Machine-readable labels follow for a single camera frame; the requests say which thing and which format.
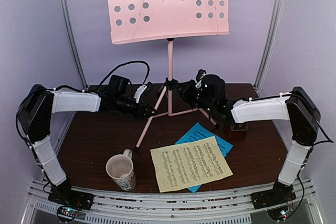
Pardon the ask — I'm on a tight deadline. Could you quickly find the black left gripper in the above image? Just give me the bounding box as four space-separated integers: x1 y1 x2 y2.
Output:
115 95 158 119

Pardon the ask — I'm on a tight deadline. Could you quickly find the blue sheet music page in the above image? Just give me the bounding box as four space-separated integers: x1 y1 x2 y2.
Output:
174 122 234 193

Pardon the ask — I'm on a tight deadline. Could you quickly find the dark red wooden metronome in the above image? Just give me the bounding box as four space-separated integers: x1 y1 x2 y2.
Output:
224 123 248 142

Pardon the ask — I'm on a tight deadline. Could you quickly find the yellow sheet music page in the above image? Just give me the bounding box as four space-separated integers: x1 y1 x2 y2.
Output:
150 136 233 193

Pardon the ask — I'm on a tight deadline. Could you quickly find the pink music stand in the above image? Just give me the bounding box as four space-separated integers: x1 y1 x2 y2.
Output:
104 0 231 152

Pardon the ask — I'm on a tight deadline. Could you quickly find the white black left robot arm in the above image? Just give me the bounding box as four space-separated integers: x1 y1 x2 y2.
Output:
17 75 156 205

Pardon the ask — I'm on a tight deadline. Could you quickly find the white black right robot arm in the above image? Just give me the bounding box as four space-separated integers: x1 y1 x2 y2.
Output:
176 74 321 204

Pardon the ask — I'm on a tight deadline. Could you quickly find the white patterned ceramic mug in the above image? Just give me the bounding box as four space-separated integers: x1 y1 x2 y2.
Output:
106 149 137 191

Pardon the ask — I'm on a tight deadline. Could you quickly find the left round circuit board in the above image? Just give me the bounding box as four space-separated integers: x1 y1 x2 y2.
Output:
56 206 79 223

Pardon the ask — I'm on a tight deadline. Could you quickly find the round circuit board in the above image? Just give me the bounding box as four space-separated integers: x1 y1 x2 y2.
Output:
267 206 293 222
56 206 79 223

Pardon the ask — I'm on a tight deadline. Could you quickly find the right round circuit board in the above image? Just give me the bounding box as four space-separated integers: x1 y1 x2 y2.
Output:
267 206 293 222

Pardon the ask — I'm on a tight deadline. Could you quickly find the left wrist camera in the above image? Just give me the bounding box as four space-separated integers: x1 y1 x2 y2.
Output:
133 82 153 103

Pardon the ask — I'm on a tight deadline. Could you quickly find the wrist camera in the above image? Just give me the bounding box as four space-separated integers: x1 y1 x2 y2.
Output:
133 82 153 103
195 69 206 89

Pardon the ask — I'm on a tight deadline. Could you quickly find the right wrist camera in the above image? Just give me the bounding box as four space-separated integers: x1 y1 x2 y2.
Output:
195 69 206 89

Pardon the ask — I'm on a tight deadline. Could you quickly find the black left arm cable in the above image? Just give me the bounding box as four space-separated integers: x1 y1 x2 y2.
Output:
99 60 151 88

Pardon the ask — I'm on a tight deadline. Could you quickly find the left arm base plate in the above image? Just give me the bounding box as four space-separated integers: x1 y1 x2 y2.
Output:
48 191 94 210

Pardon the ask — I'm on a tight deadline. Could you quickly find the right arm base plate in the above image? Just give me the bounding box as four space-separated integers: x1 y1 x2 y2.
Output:
251 189 297 209

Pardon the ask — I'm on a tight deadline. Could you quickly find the right aluminium corner post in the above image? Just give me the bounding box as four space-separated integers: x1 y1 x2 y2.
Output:
254 0 284 92

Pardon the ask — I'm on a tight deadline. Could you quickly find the aluminium corner post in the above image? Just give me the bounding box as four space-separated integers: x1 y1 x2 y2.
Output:
254 0 284 92
60 0 88 89

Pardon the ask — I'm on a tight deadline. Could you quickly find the left aluminium corner post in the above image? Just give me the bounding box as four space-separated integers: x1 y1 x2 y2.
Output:
60 0 88 89

